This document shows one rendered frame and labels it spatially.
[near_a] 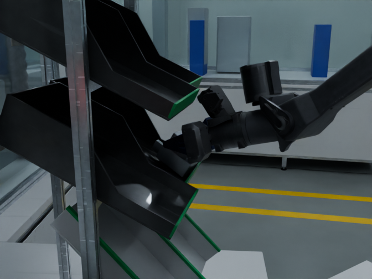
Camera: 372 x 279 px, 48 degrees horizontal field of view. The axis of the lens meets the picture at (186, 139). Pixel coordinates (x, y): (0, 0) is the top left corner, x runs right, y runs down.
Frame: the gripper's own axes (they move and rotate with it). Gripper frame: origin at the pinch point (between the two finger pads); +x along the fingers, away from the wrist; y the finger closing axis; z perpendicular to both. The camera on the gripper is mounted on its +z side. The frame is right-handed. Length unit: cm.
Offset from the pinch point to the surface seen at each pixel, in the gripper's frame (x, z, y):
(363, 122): -18, -46, -372
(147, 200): 0.2, -6.3, 17.0
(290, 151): 54, -63, -362
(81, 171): 2.6, 0.7, 26.8
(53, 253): 53, -26, -15
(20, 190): 88, -12, -42
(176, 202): -2.0, -8.1, 12.6
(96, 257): 4.5, -11.1, 25.5
